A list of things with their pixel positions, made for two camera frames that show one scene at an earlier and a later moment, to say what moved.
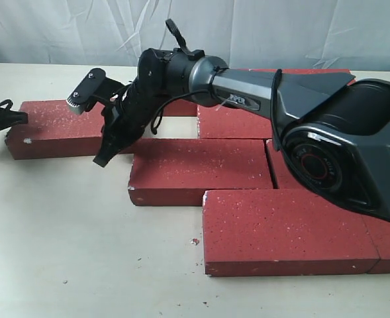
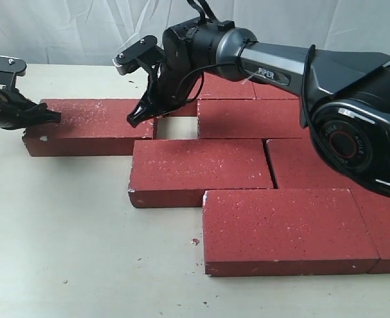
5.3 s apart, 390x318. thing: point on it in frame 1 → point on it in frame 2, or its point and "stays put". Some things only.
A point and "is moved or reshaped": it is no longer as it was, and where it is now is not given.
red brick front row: [282, 232] stays put
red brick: [55, 130] is moved or reshaped
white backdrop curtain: [366, 36] stays put
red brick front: [177, 171] stays put
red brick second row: [222, 121] stays put
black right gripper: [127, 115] → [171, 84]
